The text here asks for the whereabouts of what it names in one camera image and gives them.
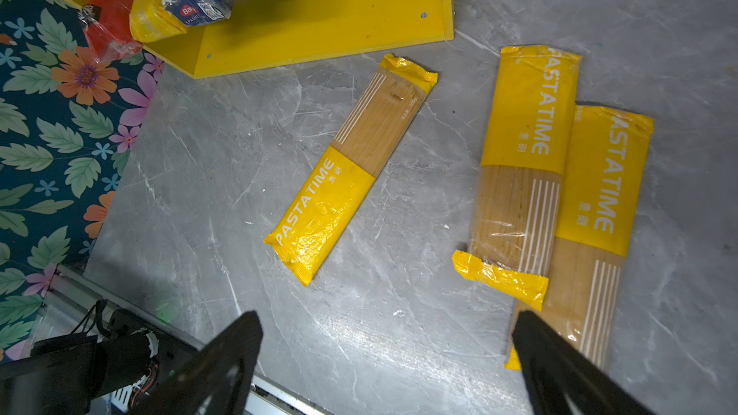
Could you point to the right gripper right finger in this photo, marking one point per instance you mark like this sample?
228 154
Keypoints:
558 377

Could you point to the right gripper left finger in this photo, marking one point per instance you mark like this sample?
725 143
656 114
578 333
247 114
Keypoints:
218 379

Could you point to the yellow pastatime bag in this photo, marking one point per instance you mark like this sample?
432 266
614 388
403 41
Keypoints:
607 153
343 176
521 173

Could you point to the red spaghetti bag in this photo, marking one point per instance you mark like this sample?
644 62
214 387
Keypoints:
106 26

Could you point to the yellow spaghetti bag with barcode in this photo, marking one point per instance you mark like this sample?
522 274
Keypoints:
151 22

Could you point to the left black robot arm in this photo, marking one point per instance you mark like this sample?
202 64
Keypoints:
65 373

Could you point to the yellow shelf unit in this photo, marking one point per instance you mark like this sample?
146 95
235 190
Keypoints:
266 33

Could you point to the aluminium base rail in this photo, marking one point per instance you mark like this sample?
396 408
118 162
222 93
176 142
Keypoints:
76 304

